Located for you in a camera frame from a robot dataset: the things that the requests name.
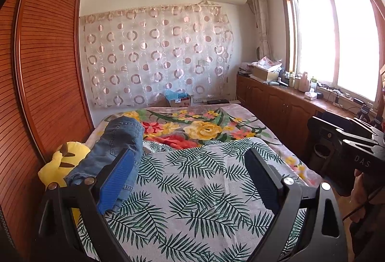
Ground person's right hand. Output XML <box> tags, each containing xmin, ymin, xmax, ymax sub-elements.
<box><xmin>350</xmin><ymin>169</ymin><xmax>376</xmax><ymax>222</ymax></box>

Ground blue denim pants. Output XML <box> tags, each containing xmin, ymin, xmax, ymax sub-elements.
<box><xmin>64</xmin><ymin>118</ymin><xmax>145</xmax><ymax>214</ymax></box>

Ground beige window curtain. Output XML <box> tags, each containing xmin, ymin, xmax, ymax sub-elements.
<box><xmin>249</xmin><ymin>0</ymin><xmax>273</xmax><ymax>61</ymax></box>

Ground long wooden low cabinet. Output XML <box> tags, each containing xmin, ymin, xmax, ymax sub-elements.
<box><xmin>236</xmin><ymin>74</ymin><xmax>361</xmax><ymax>160</ymax></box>

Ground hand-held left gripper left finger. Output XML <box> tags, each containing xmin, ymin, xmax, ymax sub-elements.
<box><xmin>32</xmin><ymin>148</ymin><xmax>136</xmax><ymax>262</ymax></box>

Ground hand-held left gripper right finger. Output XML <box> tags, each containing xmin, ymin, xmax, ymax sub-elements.
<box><xmin>244</xmin><ymin>148</ymin><xmax>346</xmax><ymax>262</ymax></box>

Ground cardboard box with papers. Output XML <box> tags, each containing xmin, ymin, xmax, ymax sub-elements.
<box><xmin>251</xmin><ymin>56</ymin><xmax>283</xmax><ymax>82</ymax></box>

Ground cardboard box with blue cloth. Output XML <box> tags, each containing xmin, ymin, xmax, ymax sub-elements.
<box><xmin>165</xmin><ymin>90</ymin><xmax>193</xmax><ymax>107</ymax></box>

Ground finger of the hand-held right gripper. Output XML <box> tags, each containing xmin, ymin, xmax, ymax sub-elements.
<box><xmin>308</xmin><ymin>115</ymin><xmax>374</xmax><ymax>149</ymax></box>
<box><xmin>346</xmin><ymin>118</ymin><xmax>385</xmax><ymax>138</ymax></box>

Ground yellow plush toy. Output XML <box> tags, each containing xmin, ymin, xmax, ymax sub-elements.
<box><xmin>38</xmin><ymin>142</ymin><xmax>91</xmax><ymax>225</ymax></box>

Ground circle pattern sheer curtain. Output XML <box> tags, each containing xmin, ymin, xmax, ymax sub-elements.
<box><xmin>80</xmin><ymin>3</ymin><xmax>235</xmax><ymax>107</ymax></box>

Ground leaf print bed sheet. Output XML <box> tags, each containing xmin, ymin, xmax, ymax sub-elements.
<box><xmin>77</xmin><ymin>137</ymin><xmax>307</xmax><ymax>262</ymax></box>

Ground floral blanket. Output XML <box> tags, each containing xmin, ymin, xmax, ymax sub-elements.
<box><xmin>90</xmin><ymin>107</ymin><xmax>324</xmax><ymax>187</ymax></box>

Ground wooden frame window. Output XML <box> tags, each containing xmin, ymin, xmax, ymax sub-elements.
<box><xmin>280</xmin><ymin>0</ymin><xmax>385</xmax><ymax>112</ymax></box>

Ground black cable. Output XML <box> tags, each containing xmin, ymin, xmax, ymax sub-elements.
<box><xmin>343</xmin><ymin>193</ymin><xmax>376</xmax><ymax>222</ymax></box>

